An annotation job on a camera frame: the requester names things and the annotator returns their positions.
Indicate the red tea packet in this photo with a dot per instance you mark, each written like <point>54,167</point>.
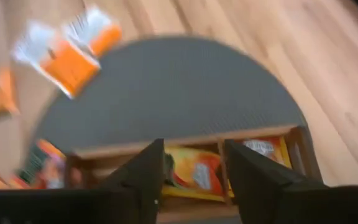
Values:
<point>42,168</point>

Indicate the white and orange tea packet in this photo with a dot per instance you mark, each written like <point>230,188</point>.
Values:
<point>98,37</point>
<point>33,40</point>
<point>70,68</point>

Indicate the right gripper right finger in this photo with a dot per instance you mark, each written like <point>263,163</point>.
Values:
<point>253,183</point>

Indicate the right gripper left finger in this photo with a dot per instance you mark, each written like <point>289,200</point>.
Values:
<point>149,174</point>

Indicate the brown wooden tea organizer box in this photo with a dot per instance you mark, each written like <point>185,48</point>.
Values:
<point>191,210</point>

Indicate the yellow fruit-print tea packet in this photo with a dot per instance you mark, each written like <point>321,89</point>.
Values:
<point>266,147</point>
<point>194,168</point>

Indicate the grey round woven mat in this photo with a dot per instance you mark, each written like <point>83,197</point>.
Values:
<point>166,93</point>

